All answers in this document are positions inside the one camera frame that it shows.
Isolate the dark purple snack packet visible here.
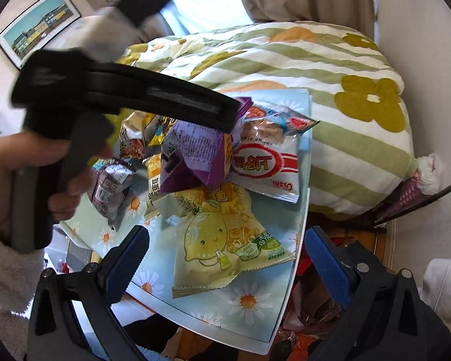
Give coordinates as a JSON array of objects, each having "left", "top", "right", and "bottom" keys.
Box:
[{"left": 160, "top": 97, "right": 254, "bottom": 197}]

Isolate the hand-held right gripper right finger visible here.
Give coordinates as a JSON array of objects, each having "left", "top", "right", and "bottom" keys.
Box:
[{"left": 304, "top": 226, "right": 451, "bottom": 361}]

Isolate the floral striped blanket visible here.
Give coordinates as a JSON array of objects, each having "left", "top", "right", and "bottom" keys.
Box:
[{"left": 115, "top": 20, "right": 419, "bottom": 221}]

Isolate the light sheer curtain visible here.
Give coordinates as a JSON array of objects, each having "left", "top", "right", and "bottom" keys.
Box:
[{"left": 161, "top": 0, "right": 253, "bottom": 39}]

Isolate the yellow green lemon snack packet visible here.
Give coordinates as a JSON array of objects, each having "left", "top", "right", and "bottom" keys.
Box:
[{"left": 168, "top": 181, "right": 297, "bottom": 300}]

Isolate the framed wall picture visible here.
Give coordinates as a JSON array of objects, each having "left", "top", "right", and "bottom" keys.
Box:
[{"left": 0, "top": 0, "right": 82, "bottom": 70}]

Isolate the white red snack packet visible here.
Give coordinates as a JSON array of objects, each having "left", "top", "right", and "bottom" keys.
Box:
[{"left": 229, "top": 99, "right": 322, "bottom": 205}]

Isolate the yellow brown snack packet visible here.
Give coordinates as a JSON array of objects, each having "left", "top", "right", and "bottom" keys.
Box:
[{"left": 143, "top": 153, "right": 173, "bottom": 219}]

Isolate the white garment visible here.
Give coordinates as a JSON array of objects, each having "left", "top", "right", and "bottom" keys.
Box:
[{"left": 424, "top": 257, "right": 451, "bottom": 338}]

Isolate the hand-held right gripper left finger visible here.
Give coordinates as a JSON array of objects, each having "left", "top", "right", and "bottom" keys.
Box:
[{"left": 26, "top": 225, "right": 151, "bottom": 361}]

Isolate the person's left hand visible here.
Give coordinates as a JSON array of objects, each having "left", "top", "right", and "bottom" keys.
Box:
[{"left": 0, "top": 129, "right": 113, "bottom": 231}]

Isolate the red cluttered packaging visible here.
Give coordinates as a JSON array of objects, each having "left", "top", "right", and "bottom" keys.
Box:
[{"left": 274, "top": 229, "right": 347, "bottom": 351}]

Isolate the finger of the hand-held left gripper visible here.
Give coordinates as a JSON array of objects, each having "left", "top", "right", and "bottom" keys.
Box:
[
  {"left": 87, "top": 86, "right": 236, "bottom": 135},
  {"left": 91, "top": 63, "right": 246, "bottom": 118}
]

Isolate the person's left forearm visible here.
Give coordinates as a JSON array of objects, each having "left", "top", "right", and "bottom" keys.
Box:
[{"left": 0, "top": 214, "right": 50, "bottom": 347}]

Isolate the grey padded headboard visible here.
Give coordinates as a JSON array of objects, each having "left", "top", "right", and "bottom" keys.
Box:
[{"left": 135, "top": 9, "right": 176, "bottom": 44}]

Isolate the light purple grey snack packet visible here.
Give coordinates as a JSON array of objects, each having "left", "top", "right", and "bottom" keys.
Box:
[{"left": 89, "top": 159, "right": 137, "bottom": 233}]

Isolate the brown orange snack packet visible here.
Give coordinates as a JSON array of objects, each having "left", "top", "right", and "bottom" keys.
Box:
[{"left": 118, "top": 134, "right": 148, "bottom": 161}]

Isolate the purple patterned bag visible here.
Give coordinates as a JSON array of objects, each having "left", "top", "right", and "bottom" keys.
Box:
[{"left": 376, "top": 176, "right": 425, "bottom": 227}]

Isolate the white tissue bundle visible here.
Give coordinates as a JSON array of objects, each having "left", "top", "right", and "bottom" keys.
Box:
[{"left": 413, "top": 153, "right": 443, "bottom": 196}]

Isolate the dark thin rail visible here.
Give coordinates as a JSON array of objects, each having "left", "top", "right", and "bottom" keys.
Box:
[{"left": 372, "top": 175, "right": 451, "bottom": 228}]

